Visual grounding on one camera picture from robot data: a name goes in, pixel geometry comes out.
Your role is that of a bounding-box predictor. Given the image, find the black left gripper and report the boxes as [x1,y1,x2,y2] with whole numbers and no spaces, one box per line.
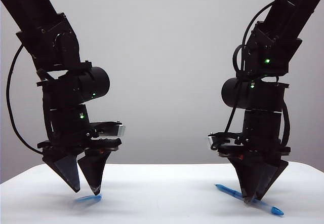
[37,104,123,197]

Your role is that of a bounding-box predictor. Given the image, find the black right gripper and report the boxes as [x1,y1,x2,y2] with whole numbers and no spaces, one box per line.
[217,109,291,205]

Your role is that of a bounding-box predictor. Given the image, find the blue pen cap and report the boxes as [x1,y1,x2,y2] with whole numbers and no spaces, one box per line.
[74,194,103,204]

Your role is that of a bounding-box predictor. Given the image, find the blue ballpoint pen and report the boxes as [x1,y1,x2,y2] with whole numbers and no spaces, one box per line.
[214,183,285,216]

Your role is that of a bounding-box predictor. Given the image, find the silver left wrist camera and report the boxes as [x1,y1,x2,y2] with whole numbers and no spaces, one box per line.
[88,120,127,140]

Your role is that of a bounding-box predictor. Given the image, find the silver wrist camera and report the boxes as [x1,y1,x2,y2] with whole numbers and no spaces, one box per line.
[88,120,127,140]
[207,131,244,152]

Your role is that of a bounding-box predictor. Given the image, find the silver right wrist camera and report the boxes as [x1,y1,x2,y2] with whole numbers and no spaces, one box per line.
[207,131,244,152]

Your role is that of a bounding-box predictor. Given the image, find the short black right gripper cable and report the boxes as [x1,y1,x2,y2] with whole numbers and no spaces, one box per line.
[280,104,291,147]

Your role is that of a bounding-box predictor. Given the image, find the long black right arm cable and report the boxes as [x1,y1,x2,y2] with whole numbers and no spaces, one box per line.
[224,0,278,135]

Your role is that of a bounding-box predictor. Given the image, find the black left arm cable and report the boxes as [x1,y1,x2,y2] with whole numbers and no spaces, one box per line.
[7,43,44,156]

